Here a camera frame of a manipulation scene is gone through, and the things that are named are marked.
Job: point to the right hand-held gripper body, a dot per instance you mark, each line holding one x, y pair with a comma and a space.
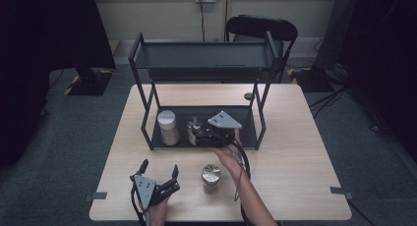
223, 121

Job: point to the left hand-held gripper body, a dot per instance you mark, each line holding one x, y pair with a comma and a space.
146, 188

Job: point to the silver-lid jar of white powder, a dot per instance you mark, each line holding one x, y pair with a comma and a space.
191, 131

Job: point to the white-lid glass jar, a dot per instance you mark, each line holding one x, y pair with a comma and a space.
167, 124

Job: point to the film-wrapped lid jar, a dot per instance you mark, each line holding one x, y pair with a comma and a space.
211, 175

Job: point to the black metal two-tier rack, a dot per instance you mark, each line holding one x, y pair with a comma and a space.
203, 55

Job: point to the person's left hand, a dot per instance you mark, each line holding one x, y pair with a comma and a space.
156, 213

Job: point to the person's right hand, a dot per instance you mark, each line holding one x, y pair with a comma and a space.
231, 158

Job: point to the small black round knob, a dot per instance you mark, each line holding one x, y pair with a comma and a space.
248, 96

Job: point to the grey tape strip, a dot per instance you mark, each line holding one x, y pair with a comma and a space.
341, 191
95, 196

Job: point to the black stand base, yellow tape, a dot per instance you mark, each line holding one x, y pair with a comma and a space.
88, 83

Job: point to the black chair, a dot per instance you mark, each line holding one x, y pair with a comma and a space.
262, 27

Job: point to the grey upright stand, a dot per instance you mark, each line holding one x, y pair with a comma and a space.
334, 39

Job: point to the dark curtain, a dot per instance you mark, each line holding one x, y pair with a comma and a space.
387, 55
39, 55

